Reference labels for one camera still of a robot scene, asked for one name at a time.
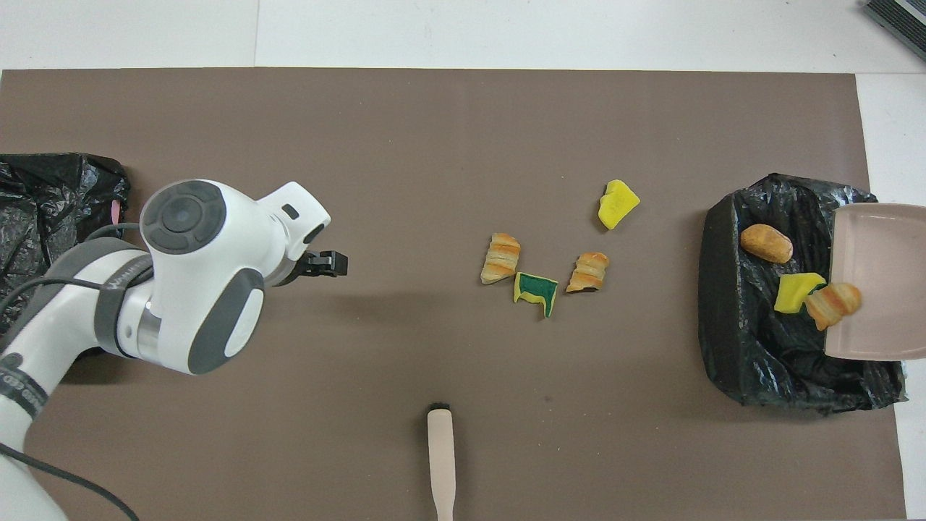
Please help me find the striped croissant piece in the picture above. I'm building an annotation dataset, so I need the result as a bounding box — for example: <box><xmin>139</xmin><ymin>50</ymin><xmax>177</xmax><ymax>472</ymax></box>
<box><xmin>566</xmin><ymin>252</ymin><xmax>611</xmax><ymax>294</ymax></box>
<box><xmin>804</xmin><ymin>281</ymin><xmax>863</xmax><ymax>331</ymax></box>
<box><xmin>479</xmin><ymin>232</ymin><xmax>522</xmax><ymax>285</ymax></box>

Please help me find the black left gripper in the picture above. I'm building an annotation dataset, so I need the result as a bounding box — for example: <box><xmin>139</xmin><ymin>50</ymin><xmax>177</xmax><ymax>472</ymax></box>
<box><xmin>275</xmin><ymin>250</ymin><xmax>349</xmax><ymax>287</ymax></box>

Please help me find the brown table mat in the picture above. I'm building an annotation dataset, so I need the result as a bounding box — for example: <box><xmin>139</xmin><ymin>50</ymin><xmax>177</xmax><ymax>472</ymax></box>
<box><xmin>0</xmin><ymin>67</ymin><xmax>907</xmax><ymax>521</ymax></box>

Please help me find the beige hand brush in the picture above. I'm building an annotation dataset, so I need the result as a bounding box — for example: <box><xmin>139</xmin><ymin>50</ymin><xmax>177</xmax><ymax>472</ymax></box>
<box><xmin>426</xmin><ymin>402</ymin><xmax>456</xmax><ymax>521</ymax></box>

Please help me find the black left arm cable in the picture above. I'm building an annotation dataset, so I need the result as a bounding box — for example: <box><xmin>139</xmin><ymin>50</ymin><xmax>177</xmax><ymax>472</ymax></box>
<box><xmin>0</xmin><ymin>223</ymin><xmax>142</xmax><ymax>521</ymax></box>

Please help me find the beige plastic dustpan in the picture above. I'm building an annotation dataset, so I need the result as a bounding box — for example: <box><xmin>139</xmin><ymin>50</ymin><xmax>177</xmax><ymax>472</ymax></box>
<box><xmin>824</xmin><ymin>203</ymin><xmax>926</xmax><ymax>361</ymax></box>

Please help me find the black bag lined pink bin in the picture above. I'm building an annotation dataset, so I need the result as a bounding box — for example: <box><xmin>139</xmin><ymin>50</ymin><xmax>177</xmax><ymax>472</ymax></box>
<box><xmin>0</xmin><ymin>152</ymin><xmax>132</xmax><ymax>341</ymax></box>

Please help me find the green and yellow sponge piece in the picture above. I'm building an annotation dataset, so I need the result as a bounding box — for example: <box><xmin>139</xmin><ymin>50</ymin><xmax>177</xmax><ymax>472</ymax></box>
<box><xmin>513</xmin><ymin>272</ymin><xmax>559</xmax><ymax>319</ymax></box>

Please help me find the dark grey ribbed device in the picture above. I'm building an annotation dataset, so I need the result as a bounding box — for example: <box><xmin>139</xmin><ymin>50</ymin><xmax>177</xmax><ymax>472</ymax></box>
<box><xmin>862</xmin><ymin>0</ymin><xmax>926</xmax><ymax>62</ymax></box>

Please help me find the brown bread roll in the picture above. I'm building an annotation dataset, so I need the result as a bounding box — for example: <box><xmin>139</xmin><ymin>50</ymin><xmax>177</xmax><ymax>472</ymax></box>
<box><xmin>739</xmin><ymin>223</ymin><xmax>794</xmax><ymax>265</ymax></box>

